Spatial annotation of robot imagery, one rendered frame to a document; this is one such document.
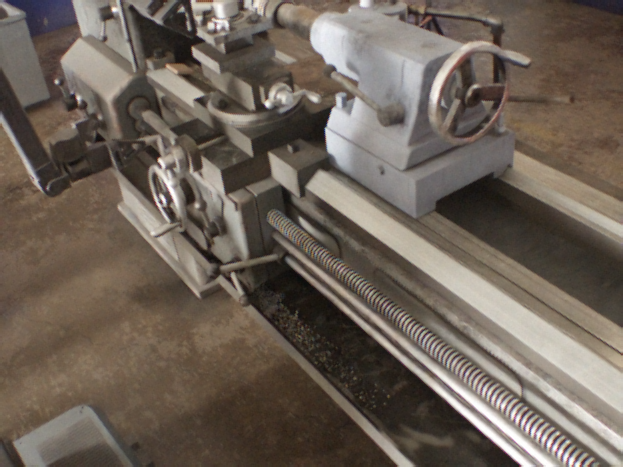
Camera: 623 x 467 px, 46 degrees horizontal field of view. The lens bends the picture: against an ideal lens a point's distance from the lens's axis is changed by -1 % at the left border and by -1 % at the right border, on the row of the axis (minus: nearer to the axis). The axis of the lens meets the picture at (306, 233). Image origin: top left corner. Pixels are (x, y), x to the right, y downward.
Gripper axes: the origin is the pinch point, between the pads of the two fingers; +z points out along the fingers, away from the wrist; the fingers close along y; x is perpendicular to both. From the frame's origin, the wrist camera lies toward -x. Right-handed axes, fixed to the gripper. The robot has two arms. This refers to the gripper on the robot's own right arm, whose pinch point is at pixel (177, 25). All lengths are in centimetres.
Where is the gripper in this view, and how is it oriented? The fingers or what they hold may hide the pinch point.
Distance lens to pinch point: 132.9
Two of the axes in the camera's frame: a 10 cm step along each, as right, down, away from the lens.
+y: -6.1, -4.1, 6.8
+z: 4.8, 4.8, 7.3
